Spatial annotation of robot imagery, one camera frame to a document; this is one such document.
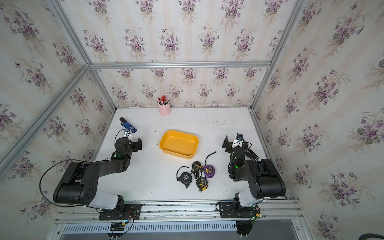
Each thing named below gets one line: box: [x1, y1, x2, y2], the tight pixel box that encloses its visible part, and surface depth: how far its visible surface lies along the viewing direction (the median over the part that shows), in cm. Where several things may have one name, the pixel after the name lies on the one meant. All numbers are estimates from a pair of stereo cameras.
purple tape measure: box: [203, 151, 217, 179], surface depth 86 cm
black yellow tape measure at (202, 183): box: [195, 177, 209, 193], surface depth 81 cm
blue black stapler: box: [119, 117, 138, 134], surface depth 108 cm
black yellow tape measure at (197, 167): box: [192, 161, 204, 173], surface depth 87 cm
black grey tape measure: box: [176, 166, 193, 189], surface depth 82 cm
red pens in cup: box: [156, 92, 170, 105], surface depth 113 cm
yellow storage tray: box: [159, 130, 199, 159], surface depth 100 cm
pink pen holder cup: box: [158, 102, 171, 116], surface depth 116 cm
